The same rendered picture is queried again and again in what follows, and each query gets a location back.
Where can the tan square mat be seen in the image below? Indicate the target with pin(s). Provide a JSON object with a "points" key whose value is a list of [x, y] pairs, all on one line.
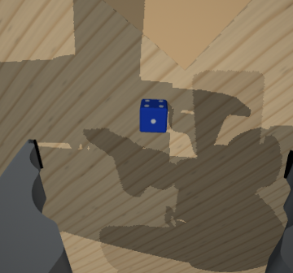
{"points": [[181, 28]]}

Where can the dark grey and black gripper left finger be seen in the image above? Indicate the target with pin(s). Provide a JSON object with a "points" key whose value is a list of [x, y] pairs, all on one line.
{"points": [[29, 241]]}

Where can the blue die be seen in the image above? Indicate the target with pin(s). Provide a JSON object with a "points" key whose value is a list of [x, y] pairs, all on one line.
{"points": [[153, 115]]}

